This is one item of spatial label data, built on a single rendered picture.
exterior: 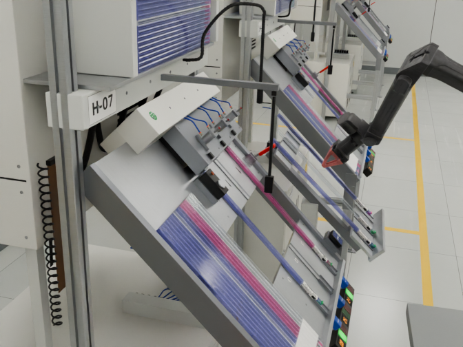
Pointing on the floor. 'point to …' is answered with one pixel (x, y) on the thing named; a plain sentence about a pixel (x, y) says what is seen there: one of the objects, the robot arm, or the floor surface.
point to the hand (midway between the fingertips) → (324, 164)
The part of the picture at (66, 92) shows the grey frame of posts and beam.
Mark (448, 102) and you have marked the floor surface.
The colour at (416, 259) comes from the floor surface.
